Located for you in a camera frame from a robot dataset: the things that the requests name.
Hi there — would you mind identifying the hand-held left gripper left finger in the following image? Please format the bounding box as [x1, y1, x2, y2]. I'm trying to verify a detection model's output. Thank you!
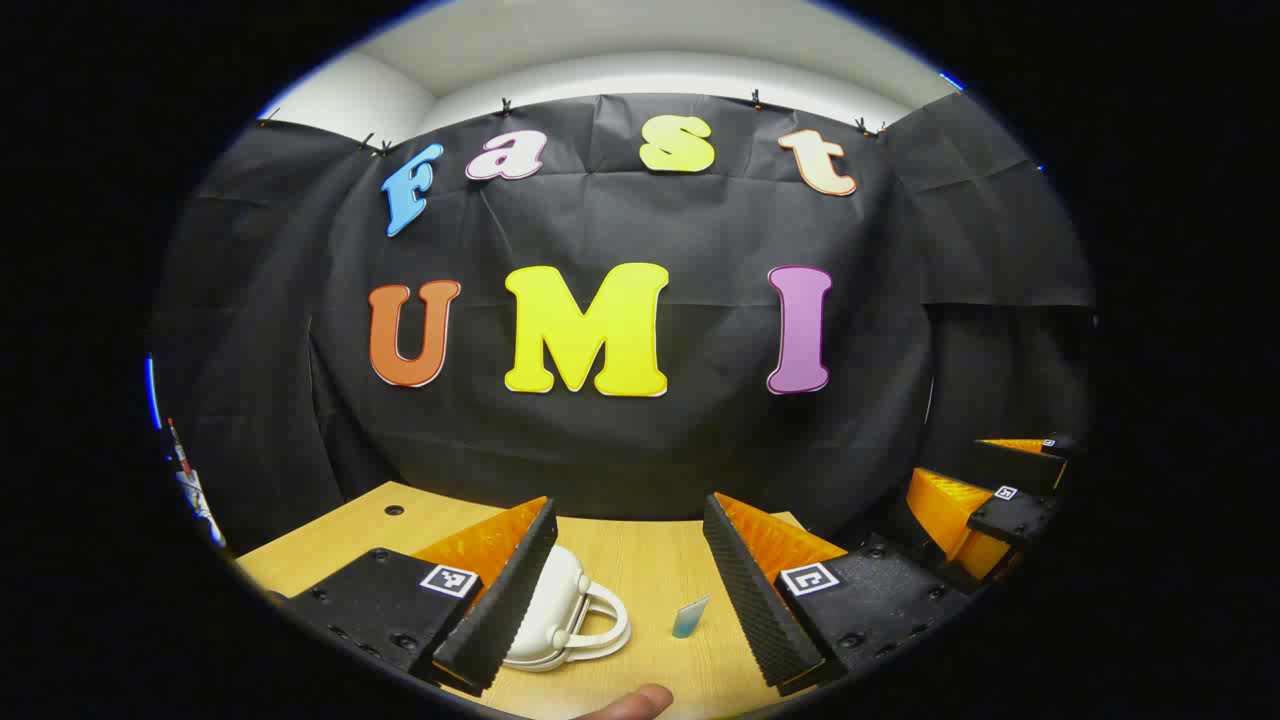
[268, 495, 559, 699]

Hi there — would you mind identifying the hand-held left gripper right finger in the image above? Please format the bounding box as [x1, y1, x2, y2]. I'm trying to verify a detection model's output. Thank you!
[702, 492, 976, 698]

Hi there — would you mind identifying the white suitcase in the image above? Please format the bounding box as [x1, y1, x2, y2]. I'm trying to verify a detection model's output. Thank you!
[503, 545, 633, 673]

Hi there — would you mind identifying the red and white desk clutter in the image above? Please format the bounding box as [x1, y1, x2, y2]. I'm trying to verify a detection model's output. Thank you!
[165, 418, 227, 547]

